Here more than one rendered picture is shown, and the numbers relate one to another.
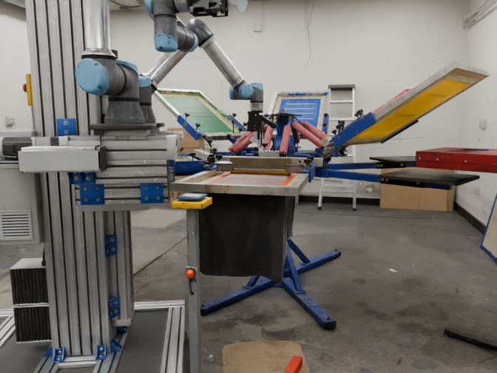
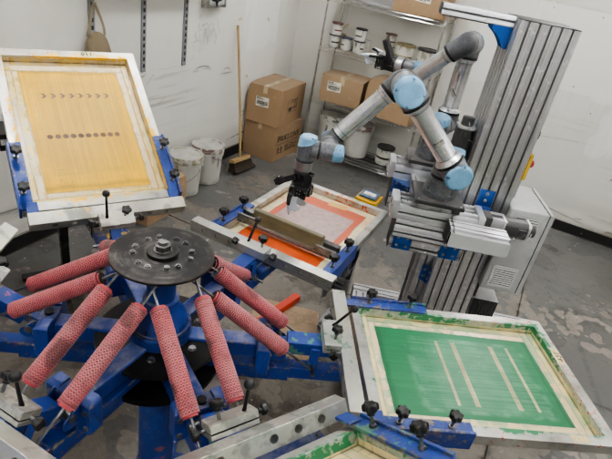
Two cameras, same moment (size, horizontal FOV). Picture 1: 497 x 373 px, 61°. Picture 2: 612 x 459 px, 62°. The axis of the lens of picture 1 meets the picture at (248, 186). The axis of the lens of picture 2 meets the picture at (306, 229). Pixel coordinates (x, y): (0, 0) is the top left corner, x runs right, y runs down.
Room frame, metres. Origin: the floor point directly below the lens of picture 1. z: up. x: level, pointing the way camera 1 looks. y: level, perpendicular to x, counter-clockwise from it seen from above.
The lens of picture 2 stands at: (4.40, 0.31, 2.15)
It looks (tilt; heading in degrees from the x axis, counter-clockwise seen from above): 29 degrees down; 189
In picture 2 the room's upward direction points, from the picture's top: 11 degrees clockwise
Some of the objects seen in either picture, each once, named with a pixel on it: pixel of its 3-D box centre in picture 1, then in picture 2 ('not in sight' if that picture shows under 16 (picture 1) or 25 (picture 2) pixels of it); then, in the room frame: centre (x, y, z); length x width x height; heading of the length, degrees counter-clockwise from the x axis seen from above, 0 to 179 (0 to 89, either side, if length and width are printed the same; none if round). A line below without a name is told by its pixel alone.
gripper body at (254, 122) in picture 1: (255, 121); (301, 183); (2.45, -0.04, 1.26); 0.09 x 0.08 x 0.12; 77
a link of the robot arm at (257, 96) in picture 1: (256, 92); (307, 147); (2.45, -0.04, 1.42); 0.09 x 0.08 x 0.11; 104
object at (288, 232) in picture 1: (288, 225); not in sight; (2.14, -0.21, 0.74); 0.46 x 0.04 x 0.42; 167
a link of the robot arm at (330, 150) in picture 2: (239, 92); (330, 150); (2.41, 0.05, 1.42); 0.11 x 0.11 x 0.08; 14
